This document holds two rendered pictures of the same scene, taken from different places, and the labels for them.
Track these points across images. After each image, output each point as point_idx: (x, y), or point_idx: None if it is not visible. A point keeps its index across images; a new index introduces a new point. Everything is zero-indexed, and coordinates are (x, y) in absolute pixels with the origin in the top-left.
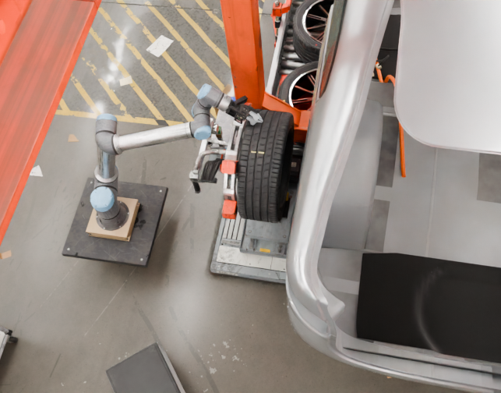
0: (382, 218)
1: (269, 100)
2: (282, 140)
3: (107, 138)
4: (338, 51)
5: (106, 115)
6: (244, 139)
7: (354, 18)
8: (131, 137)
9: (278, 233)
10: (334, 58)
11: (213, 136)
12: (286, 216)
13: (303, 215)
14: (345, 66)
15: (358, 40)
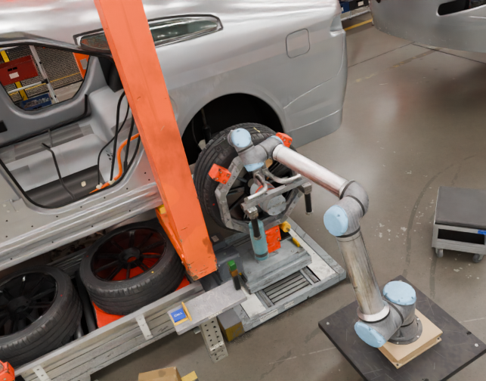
0: None
1: None
2: (234, 125)
3: (354, 186)
4: (180, 13)
5: (333, 209)
6: (253, 137)
7: (150, 8)
8: (332, 174)
9: None
10: (185, 18)
11: (233, 302)
12: None
13: (301, 5)
14: (193, 3)
15: (170, 1)
